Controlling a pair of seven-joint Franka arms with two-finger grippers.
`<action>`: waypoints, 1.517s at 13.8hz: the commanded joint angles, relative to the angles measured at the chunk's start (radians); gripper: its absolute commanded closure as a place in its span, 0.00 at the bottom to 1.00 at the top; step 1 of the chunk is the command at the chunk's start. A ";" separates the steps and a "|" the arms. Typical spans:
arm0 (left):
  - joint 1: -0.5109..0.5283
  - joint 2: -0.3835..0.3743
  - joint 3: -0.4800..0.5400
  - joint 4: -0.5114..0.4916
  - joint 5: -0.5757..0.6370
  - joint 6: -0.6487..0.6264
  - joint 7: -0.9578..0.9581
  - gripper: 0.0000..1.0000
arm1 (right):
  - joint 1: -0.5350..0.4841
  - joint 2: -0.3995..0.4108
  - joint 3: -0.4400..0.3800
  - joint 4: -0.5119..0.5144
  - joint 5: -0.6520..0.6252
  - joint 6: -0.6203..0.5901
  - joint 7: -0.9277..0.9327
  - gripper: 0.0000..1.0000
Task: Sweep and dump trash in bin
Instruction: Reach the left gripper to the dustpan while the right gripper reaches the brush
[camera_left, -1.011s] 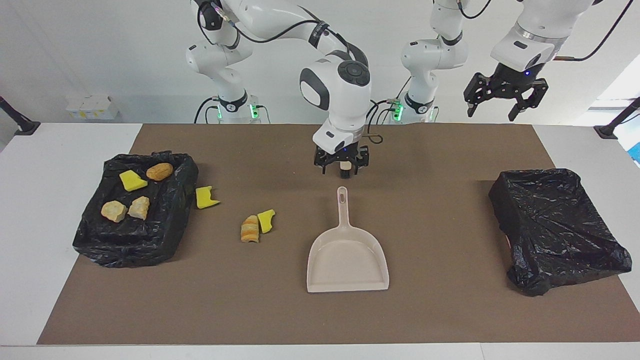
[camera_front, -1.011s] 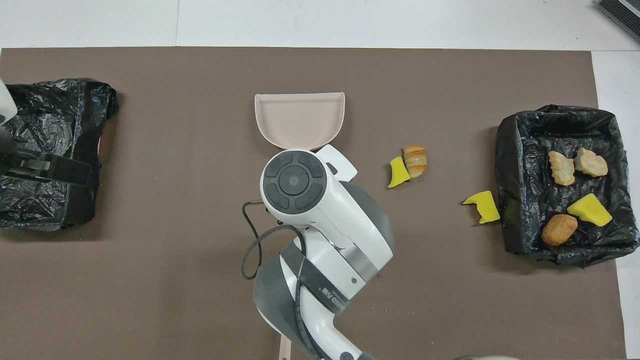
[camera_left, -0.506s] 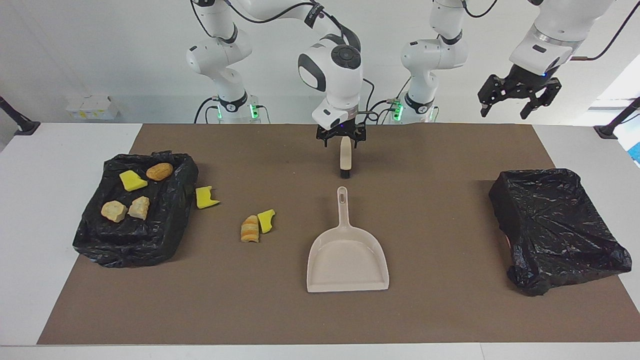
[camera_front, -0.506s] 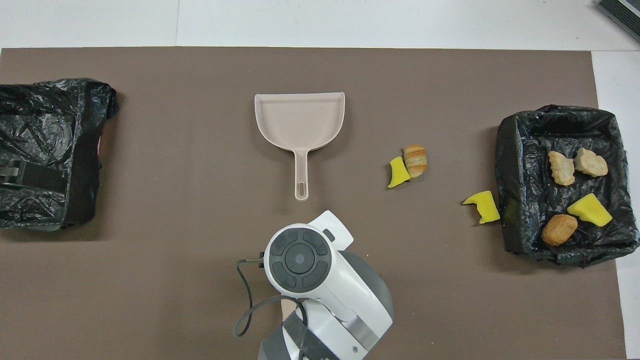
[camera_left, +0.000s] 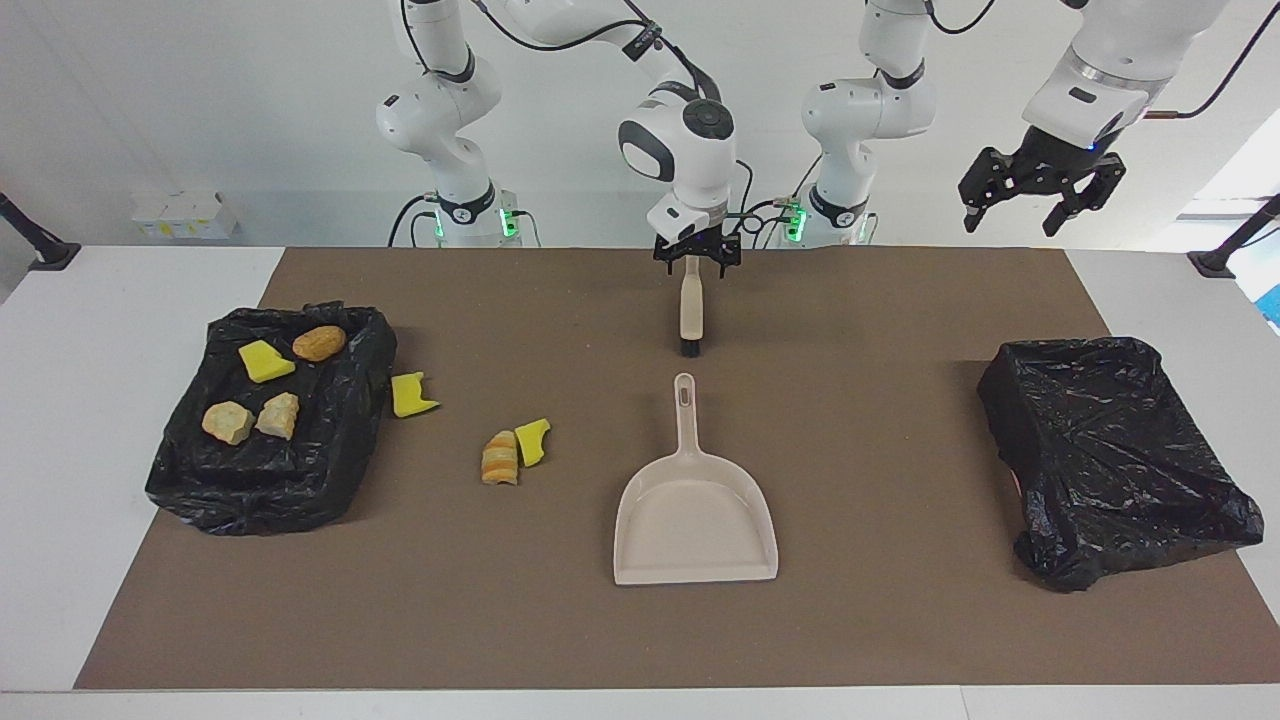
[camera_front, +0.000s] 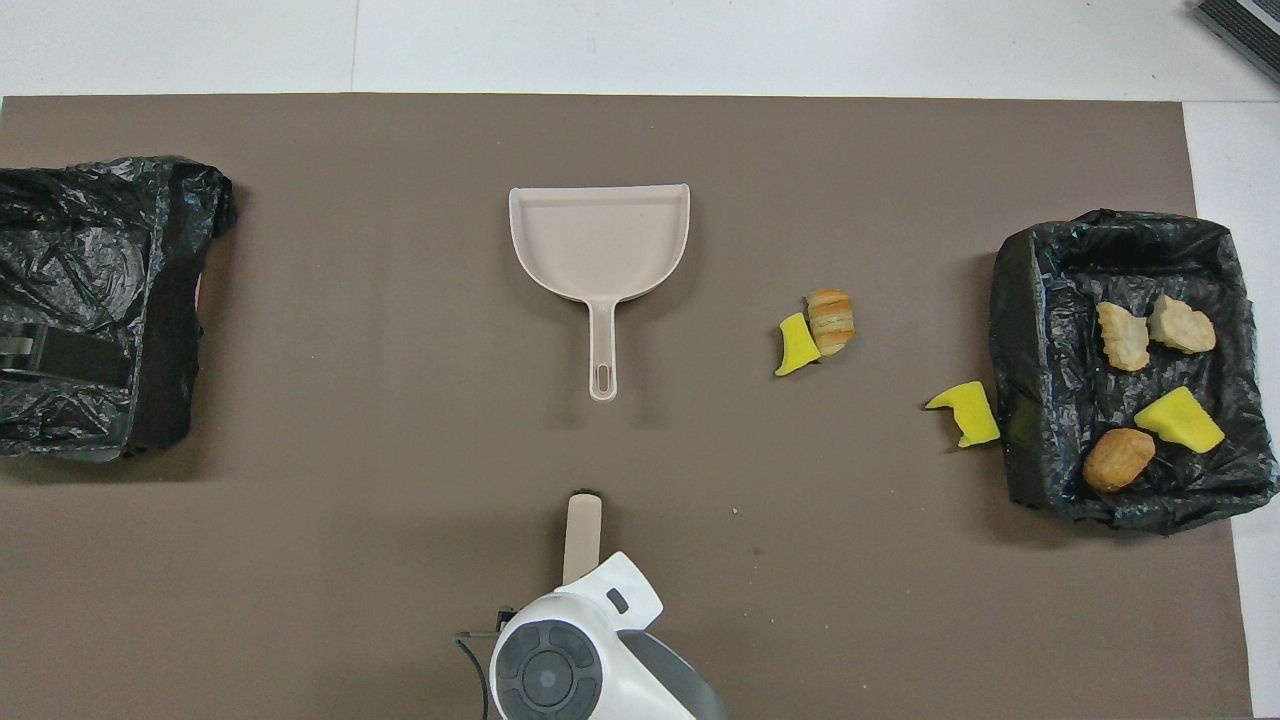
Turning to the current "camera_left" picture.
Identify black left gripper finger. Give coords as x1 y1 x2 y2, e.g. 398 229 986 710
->
1042 155 1126 238
958 148 1013 236

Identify beige hand brush black bristles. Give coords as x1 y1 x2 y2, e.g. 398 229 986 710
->
679 255 705 358

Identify beige plastic dustpan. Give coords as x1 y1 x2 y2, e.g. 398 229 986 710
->
613 373 780 587

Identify brown oval bread roll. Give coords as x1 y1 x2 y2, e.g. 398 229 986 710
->
292 325 348 362

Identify green and yellow sponge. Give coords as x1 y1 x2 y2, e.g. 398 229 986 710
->
238 340 297 384

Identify pale bread chunk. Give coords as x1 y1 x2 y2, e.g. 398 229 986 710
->
255 392 301 441

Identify torn orange croissant piece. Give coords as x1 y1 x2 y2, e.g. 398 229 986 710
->
202 401 256 446

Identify black bag-covered bin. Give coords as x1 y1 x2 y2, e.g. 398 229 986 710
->
977 336 1265 593

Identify open black bag-lined bin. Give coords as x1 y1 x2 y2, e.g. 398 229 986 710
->
145 300 398 537

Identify black stand foot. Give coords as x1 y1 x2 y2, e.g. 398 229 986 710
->
1188 193 1280 279
0 190 81 271

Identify small curved yellow sponge piece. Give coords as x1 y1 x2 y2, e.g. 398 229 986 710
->
515 418 552 468

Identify striped croissant bread piece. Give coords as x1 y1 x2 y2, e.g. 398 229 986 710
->
481 430 520 486

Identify notched yellow sponge piece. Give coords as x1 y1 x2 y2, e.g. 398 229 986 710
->
390 371 441 419

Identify brown table mat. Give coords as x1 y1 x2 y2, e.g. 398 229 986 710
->
75 247 1280 691

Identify white box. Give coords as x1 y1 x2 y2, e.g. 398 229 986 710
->
132 192 239 241

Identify black left base cable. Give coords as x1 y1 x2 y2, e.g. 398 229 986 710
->
740 195 801 249

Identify black base cable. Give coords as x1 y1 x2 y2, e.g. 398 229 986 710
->
740 195 801 249
388 195 441 249

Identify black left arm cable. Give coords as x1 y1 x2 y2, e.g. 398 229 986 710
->
925 0 1280 119

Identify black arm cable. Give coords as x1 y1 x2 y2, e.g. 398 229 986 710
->
400 0 751 236
925 0 1280 119

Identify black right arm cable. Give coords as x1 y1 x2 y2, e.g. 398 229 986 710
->
400 0 751 236

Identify black right base cable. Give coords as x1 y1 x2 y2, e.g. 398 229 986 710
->
388 195 441 249

